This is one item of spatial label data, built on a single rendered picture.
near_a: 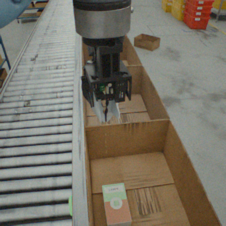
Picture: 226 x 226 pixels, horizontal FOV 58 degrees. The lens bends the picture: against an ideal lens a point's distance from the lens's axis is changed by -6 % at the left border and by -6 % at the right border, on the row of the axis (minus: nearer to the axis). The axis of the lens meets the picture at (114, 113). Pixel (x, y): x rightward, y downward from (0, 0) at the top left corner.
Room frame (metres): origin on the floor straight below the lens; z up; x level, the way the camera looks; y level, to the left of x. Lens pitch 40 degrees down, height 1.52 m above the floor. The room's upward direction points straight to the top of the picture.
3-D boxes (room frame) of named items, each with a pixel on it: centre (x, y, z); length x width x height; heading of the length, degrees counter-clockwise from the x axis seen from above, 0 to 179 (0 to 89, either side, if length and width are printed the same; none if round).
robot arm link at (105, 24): (0.35, 0.02, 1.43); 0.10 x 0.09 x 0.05; 105
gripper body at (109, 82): (0.35, 0.02, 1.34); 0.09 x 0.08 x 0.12; 15
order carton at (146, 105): (0.71, -0.02, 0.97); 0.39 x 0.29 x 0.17; 8
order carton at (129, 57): (1.11, 0.03, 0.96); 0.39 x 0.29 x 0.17; 7
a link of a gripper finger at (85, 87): (0.37, 0.04, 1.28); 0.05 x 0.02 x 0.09; 105
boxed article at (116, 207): (0.31, 0.00, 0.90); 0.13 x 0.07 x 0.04; 9
